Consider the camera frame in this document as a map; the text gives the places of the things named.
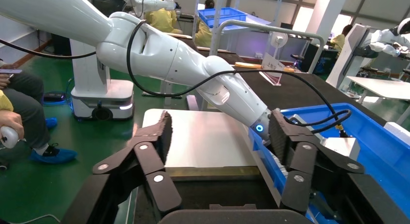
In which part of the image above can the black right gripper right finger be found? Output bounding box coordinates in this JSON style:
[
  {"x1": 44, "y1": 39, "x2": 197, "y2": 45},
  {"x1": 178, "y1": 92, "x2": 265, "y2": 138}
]
[{"x1": 268, "y1": 107, "x2": 365, "y2": 213}]

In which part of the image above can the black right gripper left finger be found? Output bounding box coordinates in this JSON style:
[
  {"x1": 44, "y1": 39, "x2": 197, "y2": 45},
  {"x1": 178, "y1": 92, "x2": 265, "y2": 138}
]
[{"x1": 93, "y1": 110, "x2": 183, "y2": 213}]

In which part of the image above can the silver sheet metal part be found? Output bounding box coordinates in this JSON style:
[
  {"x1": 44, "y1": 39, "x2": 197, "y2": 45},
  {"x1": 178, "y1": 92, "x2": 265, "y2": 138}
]
[{"x1": 288, "y1": 113, "x2": 326, "y2": 143}]

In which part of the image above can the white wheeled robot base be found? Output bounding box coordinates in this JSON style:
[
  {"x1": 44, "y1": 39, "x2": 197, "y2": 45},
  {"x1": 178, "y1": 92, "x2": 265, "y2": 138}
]
[{"x1": 70, "y1": 40, "x2": 135, "y2": 121}]

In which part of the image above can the white board with yellowish edge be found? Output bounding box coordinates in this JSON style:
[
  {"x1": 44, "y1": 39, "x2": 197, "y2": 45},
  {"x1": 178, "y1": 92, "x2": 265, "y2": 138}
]
[{"x1": 142, "y1": 108, "x2": 261, "y2": 181}]

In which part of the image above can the large blue plastic bin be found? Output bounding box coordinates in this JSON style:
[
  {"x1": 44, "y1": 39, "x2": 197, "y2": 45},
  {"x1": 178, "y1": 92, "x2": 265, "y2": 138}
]
[{"x1": 248, "y1": 103, "x2": 410, "y2": 224}]

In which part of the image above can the white block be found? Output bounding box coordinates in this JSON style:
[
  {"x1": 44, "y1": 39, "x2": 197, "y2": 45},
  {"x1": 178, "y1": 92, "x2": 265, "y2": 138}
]
[{"x1": 383, "y1": 121, "x2": 410, "y2": 137}]

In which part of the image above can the clear acrylic sign holder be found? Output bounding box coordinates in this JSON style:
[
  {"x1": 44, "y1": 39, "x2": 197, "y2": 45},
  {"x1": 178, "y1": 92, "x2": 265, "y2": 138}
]
[{"x1": 259, "y1": 52, "x2": 286, "y2": 86}]

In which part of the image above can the white table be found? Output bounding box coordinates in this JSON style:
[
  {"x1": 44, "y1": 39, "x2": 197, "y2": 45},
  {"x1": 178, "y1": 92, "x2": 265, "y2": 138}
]
[{"x1": 346, "y1": 75, "x2": 410, "y2": 102}]

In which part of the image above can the yellow tube sleeve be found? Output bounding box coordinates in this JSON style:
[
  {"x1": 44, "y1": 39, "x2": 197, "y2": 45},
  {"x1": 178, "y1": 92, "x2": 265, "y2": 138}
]
[{"x1": 234, "y1": 61, "x2": 295, "y2": 73}]

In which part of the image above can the small white desk fan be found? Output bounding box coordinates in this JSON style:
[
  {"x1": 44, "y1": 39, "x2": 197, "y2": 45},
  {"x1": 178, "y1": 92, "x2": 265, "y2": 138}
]
[{"x1": 269, "y1": 31, "x2": 289, "y2": 57}]

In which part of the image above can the pale metal tube rack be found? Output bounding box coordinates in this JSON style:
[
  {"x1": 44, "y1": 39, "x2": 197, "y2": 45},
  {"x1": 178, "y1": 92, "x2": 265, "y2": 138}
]
[{"x1": 208, "y1": 20, "x2": 325, "y2": 74}]

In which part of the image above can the seated person in grey trousers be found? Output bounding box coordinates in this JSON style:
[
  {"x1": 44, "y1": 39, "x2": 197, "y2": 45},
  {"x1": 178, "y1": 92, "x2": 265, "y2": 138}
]
[{"x1": 0, "y1": 59, "x2": 78, "y2": 165}]

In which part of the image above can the dark-haired person in yellow coat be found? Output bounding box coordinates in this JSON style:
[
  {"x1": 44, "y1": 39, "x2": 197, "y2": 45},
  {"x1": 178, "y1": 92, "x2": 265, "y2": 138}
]
[{"x1": 194, "y1": 0, "x2": 216, "y2": 47}]

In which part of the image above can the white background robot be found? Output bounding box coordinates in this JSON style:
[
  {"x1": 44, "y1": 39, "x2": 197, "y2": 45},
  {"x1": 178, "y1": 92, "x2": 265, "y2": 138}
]
[{"x1": 362, "y1": 17, "x2": 410, "y2": 57}]

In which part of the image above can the small blue plastic bin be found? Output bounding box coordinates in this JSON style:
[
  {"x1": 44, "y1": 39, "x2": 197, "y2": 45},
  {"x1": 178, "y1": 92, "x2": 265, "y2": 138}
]
[{"x1": 198, "y1": 7, "x2": 248, "y2": 28}]

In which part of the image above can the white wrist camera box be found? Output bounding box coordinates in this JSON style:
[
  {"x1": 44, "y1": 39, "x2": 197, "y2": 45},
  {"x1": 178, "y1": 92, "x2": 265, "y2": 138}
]
[{"x1": 322, "y1": 137, "x2": 361, "y2": 161}]

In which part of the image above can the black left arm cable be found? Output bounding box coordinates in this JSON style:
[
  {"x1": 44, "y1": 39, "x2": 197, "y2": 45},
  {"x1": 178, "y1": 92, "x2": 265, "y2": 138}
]
[{"x1": 0, "y1": 20, "x2": 352, "y2": 138}]

